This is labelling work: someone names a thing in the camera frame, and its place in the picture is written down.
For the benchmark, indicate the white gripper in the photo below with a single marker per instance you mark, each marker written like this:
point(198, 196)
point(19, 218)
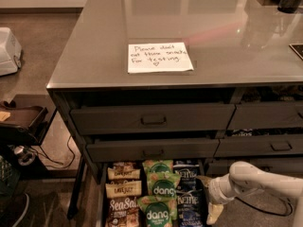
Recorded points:
point(215, 187)

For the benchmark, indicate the blue kettle chip bag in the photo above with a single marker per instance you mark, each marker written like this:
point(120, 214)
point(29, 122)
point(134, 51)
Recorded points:
point(187, 170)
point(191, 209)

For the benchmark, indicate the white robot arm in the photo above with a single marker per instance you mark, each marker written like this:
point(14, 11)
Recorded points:
point(244, 179)

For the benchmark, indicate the bottom right grey drawer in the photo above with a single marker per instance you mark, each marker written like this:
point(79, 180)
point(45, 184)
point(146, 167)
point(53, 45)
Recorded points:
point(285, 166)

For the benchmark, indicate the grey drawer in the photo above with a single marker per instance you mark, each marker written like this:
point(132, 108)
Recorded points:
point(285, 166)
point(152, 118)
point(267, 115)
point(264, 145)
point(135, 150)

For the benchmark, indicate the middle green Dang bag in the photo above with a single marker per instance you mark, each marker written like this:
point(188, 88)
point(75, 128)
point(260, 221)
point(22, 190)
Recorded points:
point(163, 183)

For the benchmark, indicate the green dang bag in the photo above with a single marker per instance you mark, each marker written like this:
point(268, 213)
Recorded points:
point(151, 166)
point(163, 183)
point(159, 211)

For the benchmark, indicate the front green Dang bag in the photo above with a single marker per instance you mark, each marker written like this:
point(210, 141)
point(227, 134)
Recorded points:
point(159, 211)

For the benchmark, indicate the rear green Dang bag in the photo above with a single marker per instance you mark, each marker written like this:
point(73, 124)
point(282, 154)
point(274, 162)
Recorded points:
point(151, 166)

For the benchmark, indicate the middle left grey drawer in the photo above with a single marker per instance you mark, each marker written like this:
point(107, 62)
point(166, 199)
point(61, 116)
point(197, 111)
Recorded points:
point(135, 150)

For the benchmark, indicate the open bottom left drawer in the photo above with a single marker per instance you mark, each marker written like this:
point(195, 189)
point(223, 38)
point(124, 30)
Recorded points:
point(103, 207)

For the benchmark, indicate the front cream snack bag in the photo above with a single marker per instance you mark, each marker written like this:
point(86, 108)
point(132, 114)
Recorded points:
point(118, 190)

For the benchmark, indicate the cream snack bag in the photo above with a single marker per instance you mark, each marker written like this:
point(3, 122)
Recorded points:
point(115, 174)
point(118, 190)

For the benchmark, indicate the brown Sea Salt snack bag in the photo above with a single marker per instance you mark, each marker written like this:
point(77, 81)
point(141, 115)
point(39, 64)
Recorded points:
point(123, 212)

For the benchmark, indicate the middle right grey drawer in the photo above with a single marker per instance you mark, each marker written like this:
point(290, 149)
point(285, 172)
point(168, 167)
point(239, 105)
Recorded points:
point(264, 145)

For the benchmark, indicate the rear cream snack bag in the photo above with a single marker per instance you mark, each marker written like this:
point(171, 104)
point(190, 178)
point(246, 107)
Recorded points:
point(115, 174)

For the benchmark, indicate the top right grey drawer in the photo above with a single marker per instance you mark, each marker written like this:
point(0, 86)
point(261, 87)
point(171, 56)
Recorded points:
point(267, 115)

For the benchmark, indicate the dark grey drawer cabinet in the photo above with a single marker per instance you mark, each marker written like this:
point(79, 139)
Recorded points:
point(239, 50)

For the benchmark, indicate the top left grey drawer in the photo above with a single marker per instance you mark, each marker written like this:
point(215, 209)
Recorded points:
point(152, 118)

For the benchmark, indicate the dark tablet on counter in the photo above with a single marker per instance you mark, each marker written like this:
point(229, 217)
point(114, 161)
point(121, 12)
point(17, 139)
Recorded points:
point(297, 49)

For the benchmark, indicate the white handwritten paper note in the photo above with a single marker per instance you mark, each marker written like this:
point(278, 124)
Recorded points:
point(154, 58)

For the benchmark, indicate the black chair seat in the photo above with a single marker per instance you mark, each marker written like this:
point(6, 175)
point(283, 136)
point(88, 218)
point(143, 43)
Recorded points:
point(20, 126)

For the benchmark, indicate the silver round caster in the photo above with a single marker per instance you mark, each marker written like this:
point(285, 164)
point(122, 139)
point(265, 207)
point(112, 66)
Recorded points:
point(24, 156)

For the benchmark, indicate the green plastic crate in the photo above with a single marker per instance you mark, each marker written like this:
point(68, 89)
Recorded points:
point(9, 177)

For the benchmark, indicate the white appliance on floor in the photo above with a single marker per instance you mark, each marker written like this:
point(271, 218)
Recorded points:
point(10, 52)

